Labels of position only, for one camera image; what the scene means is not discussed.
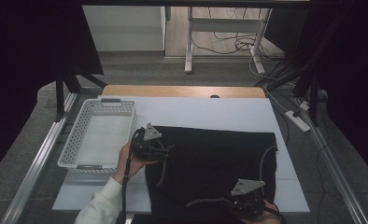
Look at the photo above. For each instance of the black curtain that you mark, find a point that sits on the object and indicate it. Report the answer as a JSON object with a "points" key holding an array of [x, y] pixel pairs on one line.
{"points": [[350, 77], [32, 62]]}

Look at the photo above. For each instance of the white cabinet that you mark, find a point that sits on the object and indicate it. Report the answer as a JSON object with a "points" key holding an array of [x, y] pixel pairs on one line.
{"points": [[126, 28]]}

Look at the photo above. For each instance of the person's left hand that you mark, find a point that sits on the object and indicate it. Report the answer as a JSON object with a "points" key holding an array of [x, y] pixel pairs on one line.
{"points": [[127, 168]]}

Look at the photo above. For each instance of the white perforated plastic basket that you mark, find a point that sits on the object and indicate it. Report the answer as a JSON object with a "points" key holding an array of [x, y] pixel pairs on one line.
{"points": [[79, 130]]}

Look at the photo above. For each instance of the black knit vest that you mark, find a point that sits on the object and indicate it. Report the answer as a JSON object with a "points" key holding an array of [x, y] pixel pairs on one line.
{"points": [[210, 161]]}

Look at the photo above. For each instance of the wooden table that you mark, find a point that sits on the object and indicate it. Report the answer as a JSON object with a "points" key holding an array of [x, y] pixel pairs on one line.
{"points": [[172, 91]]}

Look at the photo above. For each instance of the white plug adapter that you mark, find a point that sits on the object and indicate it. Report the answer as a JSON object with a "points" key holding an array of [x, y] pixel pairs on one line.
{"points": [[304, 105]]}

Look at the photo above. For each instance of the aluminium rail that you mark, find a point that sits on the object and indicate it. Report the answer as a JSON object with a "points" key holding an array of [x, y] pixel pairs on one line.
{"points": [[337, 177], [39, 161]]}

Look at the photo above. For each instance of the person's right hand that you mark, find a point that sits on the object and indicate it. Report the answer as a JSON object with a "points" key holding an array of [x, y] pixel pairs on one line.
{"points": [[266, 219]]}

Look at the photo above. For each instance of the white power strip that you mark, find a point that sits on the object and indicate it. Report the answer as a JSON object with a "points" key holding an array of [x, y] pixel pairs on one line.
{"points": [[297, 121]]}

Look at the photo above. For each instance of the white desk frame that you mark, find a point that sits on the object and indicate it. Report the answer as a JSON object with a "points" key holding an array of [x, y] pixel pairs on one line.
{"points": [[225, 25]]}

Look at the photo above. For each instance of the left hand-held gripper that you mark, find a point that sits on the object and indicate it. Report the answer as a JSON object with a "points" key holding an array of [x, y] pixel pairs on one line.
{"points": [[151, 133]]}

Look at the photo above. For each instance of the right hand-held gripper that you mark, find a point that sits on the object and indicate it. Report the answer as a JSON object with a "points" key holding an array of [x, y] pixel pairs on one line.
{"points": [[246, 186]]}

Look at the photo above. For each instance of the black metal stand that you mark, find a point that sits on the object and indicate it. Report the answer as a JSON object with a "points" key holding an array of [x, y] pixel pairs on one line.
{"points": [[313, 102], [59, 96]]}

